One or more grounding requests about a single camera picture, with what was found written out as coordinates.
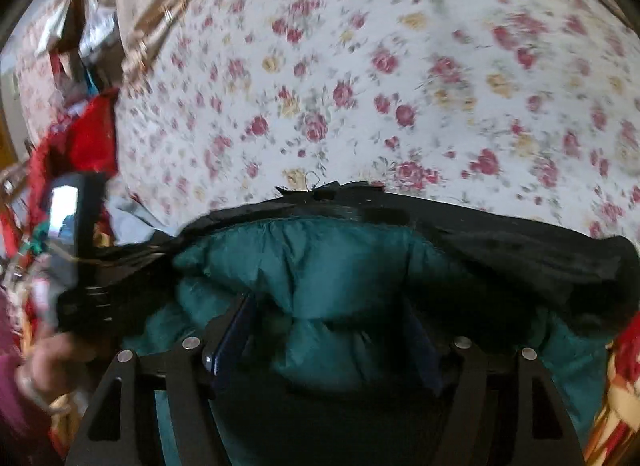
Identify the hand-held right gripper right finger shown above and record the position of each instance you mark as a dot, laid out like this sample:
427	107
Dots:
422	346

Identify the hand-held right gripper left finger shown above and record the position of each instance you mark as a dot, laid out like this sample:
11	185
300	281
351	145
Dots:
231	336

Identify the green puffer jacket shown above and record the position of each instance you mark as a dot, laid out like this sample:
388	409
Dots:
325	271

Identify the person's left forearm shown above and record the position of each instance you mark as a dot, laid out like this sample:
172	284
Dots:
15	396

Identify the person's left hand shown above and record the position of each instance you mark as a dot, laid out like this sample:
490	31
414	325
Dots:
55	356

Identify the red cloth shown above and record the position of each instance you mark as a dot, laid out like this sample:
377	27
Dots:
90	135

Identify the striped orange cream blanket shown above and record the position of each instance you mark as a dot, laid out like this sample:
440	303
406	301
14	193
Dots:
620	386

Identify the brown patterned bed trim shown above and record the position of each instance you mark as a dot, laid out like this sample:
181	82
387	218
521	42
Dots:
150	25

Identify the floral bedsheet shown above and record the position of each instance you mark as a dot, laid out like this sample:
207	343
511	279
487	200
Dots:
375	70

